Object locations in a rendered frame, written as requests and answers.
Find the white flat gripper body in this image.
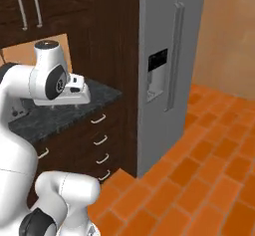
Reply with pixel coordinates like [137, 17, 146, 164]
[34, 82, 92, 108]

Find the silver toaster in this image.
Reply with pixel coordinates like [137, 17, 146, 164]
[9, 97, 37, 121]

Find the dark wood drawer front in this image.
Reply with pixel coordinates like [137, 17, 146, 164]
[70, 102, 128, 141]
[72, 122, 128, 161]
[74, 142, 129, 178]
[77, 159, 131, 185]

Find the tall dark wood side panel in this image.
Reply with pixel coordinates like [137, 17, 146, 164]
[67, 0, 140, 178]

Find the grey steel fridge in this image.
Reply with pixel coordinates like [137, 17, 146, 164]
[136, 0, 208, 179]

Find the silver drawer handle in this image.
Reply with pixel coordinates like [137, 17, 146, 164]
[90, 113, 108, 125]
[93, 134, 110, 146]
[97, 168, 113, 182]
[96, 152, 111, 165]

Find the silver base cupboard handle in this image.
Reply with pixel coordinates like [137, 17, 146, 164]
[37, 147, 51, 160]

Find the dark wood wall cupboard door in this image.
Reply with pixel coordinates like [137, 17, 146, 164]
[24, 0, 92, 41]
[0, 0, 28, 49]

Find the silver cupboard door handle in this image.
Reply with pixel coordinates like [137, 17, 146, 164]
[27, 0, 44, 29]
[10, 0, 29, 32]

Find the long grey fridge handle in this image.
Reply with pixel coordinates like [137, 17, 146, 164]
[164, 2, 185, 113]

